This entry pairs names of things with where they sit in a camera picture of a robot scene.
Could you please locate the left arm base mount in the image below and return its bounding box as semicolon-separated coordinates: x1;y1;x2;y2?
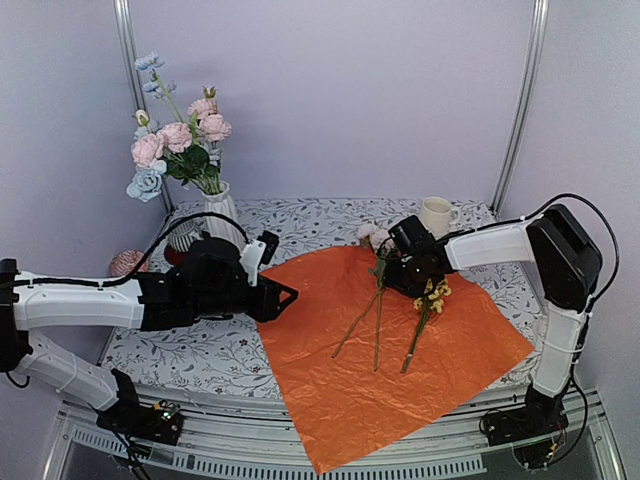
96;369;184;446

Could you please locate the striped black white cup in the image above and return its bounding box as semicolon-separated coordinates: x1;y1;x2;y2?
166;219;201;253

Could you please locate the right aluminium frame post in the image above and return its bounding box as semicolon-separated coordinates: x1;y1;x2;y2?
490;0;549;216

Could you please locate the pink patterned ball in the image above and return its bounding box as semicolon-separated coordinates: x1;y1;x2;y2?
109;250;144;277

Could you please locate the left aluminium frame post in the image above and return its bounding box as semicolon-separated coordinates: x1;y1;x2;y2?
112;0;176;219

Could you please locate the pink rose flower stem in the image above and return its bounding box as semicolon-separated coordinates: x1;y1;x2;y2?
187;86;232;195

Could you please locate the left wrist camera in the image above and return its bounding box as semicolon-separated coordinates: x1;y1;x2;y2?
240;231;279;287

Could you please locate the white ribbed ceramic vase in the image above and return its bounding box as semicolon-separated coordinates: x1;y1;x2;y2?
202;181;246;250

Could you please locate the orange tissue paper sheet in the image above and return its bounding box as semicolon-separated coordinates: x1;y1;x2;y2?
259;246;533;474

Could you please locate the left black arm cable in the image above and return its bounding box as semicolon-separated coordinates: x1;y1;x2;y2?
0;212;251;291

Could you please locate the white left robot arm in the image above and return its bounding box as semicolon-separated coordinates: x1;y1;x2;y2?
1;238;298;434

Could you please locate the aluminium frame post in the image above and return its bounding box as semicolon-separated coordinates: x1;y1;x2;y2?
490;0;549;216
112;0;176;219

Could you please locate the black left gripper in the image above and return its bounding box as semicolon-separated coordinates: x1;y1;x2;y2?
192;274;299;322

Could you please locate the cream ceramic mug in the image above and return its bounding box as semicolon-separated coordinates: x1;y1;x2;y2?
418;197;461;238

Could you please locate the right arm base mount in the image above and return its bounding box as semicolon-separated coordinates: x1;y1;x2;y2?
479;387;569;470

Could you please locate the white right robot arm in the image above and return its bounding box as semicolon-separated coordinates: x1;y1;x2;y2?
383;203;603;397

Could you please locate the dark red saucer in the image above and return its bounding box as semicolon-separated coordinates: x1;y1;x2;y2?
163;247;188;266

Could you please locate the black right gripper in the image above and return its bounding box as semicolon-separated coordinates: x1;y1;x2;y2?
383;253;429;297

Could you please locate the blue hydrangea flower stem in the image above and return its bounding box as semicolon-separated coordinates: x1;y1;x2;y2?
126;122;228;202

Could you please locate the small blue flower stem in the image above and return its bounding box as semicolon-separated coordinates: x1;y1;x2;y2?
134;51;188;124

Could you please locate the white rose flower stem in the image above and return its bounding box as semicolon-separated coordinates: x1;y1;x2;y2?
374;258;386;372

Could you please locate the yellow small flower sprig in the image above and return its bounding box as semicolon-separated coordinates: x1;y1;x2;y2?
401;278;452;374

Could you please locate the aluminium front rail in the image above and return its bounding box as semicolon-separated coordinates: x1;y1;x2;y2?
46;385;632;479

